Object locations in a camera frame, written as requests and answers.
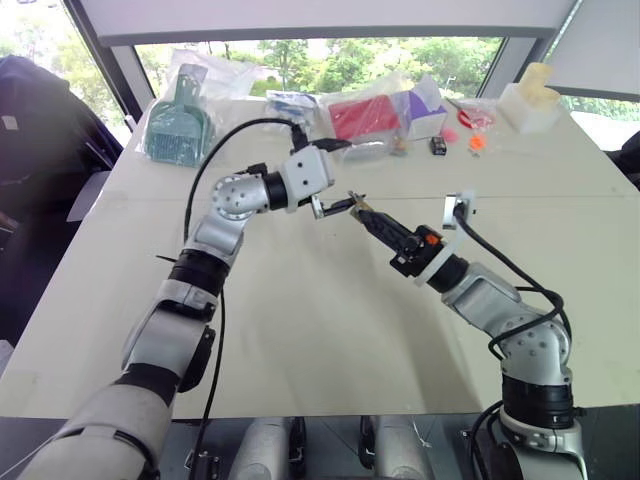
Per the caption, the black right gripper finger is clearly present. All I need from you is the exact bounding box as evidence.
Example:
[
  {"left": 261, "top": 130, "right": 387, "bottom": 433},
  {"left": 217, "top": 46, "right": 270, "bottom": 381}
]
[
  {"left": 360, "top": 209, "right": 414, "bottom": 244},
  {"left": 355, "top": 213, "right": 404, "bottom": 252}
]

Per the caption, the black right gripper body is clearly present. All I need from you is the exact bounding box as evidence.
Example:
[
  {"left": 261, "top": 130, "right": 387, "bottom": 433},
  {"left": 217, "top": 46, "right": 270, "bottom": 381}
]
[{"left": 389, "top": 224, "right": 444, "bottom": 281}]

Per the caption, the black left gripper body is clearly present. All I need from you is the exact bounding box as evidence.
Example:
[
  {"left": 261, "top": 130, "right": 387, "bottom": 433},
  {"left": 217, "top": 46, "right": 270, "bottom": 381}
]
[{"left": 298, "top": 193, "right": 333, "bottom": 220}]

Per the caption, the clear flat plastic packet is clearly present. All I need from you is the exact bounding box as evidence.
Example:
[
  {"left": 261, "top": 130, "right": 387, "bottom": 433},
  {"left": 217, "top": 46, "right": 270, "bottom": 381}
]
[{"left": 341, "top": 139, "right": 389, "bottom": 163}]

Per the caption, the red box in plastic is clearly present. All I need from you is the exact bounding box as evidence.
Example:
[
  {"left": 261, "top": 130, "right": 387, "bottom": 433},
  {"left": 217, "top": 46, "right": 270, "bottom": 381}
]
[{"left": 326, "top": 93, "right": 402, "bottom": 142}]

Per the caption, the blue and white packet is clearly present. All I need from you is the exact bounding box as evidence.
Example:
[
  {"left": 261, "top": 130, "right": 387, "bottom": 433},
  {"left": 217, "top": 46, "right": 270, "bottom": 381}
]
[{"left": 264, "top": 89, "right": 321, "bottom": 127}]

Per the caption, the purple and white box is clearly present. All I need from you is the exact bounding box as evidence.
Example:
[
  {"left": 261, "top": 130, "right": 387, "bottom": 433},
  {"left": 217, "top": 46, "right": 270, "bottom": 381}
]
[{"left": 399, "top": 86, "right": 449, "bottom": 142}]

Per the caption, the red tool in clear bag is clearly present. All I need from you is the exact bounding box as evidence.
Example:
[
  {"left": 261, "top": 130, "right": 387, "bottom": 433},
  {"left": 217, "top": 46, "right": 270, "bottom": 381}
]
[{"left": 446, "top": 96, "right": 499, "bottom": 132}]

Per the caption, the clear plastic bag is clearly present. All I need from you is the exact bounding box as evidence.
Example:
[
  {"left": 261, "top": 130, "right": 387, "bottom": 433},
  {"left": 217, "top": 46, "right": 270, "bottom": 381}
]
[{"left": 169, "top": 46, "right": 262, "bottom": 102}]

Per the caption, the teal plastic dustpan in bag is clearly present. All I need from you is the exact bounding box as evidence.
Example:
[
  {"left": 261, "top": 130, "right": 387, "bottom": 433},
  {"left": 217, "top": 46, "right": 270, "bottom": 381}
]
[{"left": 142, "top": 63, "right": 218, "bottom": 169}]

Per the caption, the white plastic container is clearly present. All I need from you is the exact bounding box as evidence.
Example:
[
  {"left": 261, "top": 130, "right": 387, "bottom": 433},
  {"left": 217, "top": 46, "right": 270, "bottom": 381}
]
[{"left": 496, "top": 81, "right": 565, "bottom": 136}]

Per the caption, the silver rounded leg shell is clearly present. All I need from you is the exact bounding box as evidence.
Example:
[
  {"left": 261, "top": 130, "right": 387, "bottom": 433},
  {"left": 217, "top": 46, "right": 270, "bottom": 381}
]
[
  {"left": 369, "top": 415, "right": 437, "bottom": 480},
  {"left": 227, "top": 416, "right": 297, "bottom": 480}
]

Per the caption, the pale yellow plastic part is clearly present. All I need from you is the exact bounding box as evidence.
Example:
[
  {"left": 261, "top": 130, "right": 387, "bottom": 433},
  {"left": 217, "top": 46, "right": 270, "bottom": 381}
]
[{"left": 518, "top": 61, "right": 562, "bottom": 109}]

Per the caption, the dark chair back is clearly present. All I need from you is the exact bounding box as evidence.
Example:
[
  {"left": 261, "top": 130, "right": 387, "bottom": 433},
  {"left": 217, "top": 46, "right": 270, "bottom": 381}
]
[{"left": 606, "top": 129, "right": 640, "bottom": 192}]

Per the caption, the dark chair with jacket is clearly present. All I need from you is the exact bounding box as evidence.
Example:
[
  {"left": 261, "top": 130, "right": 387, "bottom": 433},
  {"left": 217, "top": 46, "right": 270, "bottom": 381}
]
[{"left": 0, "top": 54, "right": 125, "bottom": 347}]

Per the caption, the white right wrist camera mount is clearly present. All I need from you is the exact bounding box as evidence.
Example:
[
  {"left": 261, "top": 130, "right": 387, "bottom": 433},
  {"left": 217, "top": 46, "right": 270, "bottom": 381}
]
[{"left": 413, "top": 189, "right": 476, "bottom": 289}]

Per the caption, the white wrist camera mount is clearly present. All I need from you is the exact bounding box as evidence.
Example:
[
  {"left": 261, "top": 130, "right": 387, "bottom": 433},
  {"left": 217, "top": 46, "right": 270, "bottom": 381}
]
[
  {"left": 413, "top": 189, "right": 476, "bottom": 289},
  {"left": 279, "top": 146, "right": 337, "bottom": 214}
]

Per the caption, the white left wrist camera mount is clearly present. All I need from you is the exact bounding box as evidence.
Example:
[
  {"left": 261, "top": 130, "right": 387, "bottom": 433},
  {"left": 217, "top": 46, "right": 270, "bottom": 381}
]
[{"left": 279, "top": 146, "right": 337, "bottom": 214}]

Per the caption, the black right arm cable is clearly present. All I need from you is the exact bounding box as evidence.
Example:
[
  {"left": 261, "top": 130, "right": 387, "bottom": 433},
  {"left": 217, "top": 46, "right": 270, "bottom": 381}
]
[{"left": 452, "top": 206, "right": 574, "bottom": 362}]

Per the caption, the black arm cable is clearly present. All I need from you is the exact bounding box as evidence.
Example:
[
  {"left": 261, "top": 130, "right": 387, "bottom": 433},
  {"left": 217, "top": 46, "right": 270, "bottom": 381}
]
[
  {"left": 452, "top": 206, "right": 574, "bottom": 362},
  {"left": 182, "top": 117, "right": 354, "bottom": 480}
]

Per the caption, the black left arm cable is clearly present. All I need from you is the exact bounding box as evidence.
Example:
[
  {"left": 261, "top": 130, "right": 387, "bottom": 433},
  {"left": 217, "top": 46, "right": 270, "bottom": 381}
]
[{"left": 182, "top": 117, "right": 354, "bottom": 480}]

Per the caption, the black robot torso cable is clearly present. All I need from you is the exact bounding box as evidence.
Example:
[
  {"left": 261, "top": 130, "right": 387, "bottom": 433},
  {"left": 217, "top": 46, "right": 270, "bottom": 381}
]
[{"left": 468, "top": 399, "right": 507, "bottom": 480}]

